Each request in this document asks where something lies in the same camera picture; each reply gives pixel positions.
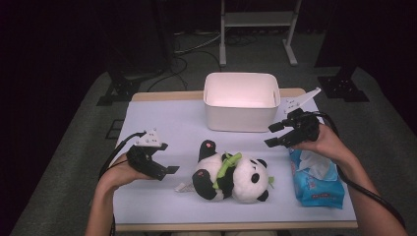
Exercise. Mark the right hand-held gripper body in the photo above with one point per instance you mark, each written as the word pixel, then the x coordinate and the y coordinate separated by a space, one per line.
pixel 305 128

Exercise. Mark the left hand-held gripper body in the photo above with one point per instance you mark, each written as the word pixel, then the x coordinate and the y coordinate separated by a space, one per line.
pixel 141 159

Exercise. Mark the white wet wipe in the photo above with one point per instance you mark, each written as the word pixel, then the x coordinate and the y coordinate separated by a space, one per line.
pixel 316 165

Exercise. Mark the white plastic bin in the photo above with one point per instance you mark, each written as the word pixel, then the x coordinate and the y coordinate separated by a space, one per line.
pixel 241 114

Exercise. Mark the panda plush toy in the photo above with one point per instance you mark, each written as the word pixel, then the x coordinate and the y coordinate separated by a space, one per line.
pixel 242 180

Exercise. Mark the blue wet wipe packet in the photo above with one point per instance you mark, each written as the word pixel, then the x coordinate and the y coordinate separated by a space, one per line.
pixel 319 195

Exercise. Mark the person's left hand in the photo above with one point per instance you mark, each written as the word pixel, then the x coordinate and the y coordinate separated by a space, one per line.
pixel 123 173

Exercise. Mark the person's right hand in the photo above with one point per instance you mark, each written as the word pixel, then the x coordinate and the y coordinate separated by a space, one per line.
pixel 331 147

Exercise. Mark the pale lilac table mat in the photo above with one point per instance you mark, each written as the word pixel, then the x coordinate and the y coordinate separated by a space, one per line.
pixel 183 131

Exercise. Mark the black stand with flat base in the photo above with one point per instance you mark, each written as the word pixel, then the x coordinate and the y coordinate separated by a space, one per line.
pixel 342 87

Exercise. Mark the black stand with splayed base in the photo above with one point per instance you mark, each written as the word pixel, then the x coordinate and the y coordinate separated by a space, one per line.
pixel 123 88

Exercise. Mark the white metal stand frame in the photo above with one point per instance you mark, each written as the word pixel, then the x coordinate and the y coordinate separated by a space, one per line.
pixel 259 19

